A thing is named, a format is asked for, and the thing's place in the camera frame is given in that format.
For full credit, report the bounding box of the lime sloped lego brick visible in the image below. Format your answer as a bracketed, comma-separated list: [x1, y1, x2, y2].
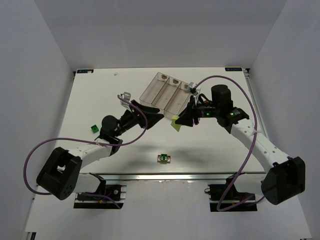
[170, 115, 182, 132]

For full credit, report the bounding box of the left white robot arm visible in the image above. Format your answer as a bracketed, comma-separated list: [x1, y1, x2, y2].
[36, 100, 164, 200]

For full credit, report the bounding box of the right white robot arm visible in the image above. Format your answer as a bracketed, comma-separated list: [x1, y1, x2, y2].
[173, 84, 306, 205]

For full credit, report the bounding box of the clear left bin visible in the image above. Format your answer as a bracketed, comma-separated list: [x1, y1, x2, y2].
[139, 72, 170, 108]

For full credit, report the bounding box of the clear right bin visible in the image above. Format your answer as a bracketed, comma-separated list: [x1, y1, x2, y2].
[164, 81, 192, 119]

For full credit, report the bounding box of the green lego cube left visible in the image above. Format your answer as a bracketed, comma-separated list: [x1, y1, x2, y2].
[90, 124, 99, 133]

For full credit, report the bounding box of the brown lego plate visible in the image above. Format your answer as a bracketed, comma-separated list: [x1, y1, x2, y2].
[157, 154, 171, 164]

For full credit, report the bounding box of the small green lego cube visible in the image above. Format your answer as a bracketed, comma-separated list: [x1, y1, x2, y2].
[160, 154, 169, 162]

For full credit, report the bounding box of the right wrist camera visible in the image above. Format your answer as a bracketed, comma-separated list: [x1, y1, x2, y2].
[187, 82, 201, 99]

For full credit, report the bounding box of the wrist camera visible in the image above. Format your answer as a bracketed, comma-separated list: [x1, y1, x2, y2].
[117, 92, 131, 106]
[187, 82, 201, 99]

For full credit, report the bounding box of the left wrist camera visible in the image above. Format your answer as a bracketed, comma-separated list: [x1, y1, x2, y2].
[117, 92, 131, 106]

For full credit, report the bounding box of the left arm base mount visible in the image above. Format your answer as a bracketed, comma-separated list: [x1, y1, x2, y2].
[73, 173, 127, 210]

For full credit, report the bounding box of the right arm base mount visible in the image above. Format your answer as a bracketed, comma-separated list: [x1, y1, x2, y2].
[204, 176, 258, 213]

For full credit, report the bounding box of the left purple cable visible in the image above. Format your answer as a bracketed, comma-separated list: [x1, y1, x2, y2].
[23, 101, 150, 210]

